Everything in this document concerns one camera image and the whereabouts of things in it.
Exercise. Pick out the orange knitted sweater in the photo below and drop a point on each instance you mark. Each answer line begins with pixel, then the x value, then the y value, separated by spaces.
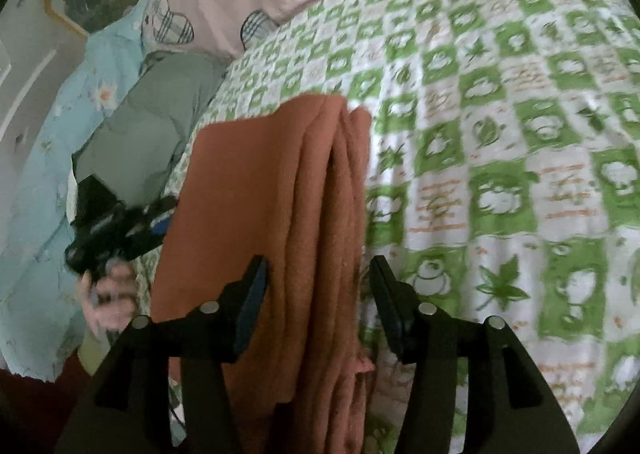
pixel 260 184

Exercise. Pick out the grey-green pillow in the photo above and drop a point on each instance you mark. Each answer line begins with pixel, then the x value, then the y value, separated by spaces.
pixel 150 134

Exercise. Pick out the light blue floral sheet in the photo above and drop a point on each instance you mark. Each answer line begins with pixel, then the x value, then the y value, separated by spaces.
pixel 35 234

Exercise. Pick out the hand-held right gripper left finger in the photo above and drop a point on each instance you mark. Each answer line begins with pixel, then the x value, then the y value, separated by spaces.
pixel 249 306

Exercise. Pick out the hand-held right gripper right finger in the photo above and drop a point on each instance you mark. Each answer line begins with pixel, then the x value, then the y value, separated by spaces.
pixel 392 316

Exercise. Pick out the dark red cloth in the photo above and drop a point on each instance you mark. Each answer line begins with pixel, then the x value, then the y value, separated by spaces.
pixel 35 409

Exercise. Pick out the green checkered blanket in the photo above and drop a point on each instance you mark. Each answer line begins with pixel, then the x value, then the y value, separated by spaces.
pixel 500 134

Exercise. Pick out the person's left hand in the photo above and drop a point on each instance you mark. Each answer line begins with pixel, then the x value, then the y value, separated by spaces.
pixel 112 299

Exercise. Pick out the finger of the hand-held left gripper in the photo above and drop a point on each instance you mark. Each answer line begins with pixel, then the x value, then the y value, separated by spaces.
pixel 161 205
pixel 156 229

